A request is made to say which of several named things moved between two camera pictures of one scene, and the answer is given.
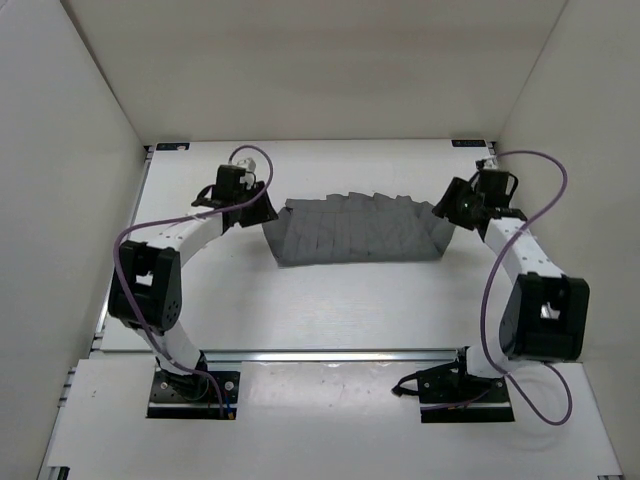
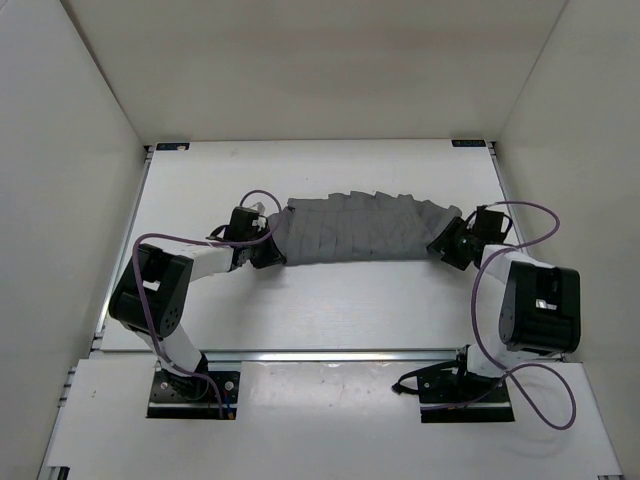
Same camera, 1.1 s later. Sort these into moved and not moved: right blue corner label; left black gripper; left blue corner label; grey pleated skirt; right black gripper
Moved: right black gripper; left black gripper
Not moved: grey pleated skirt; left blue corner label; right blue corner label
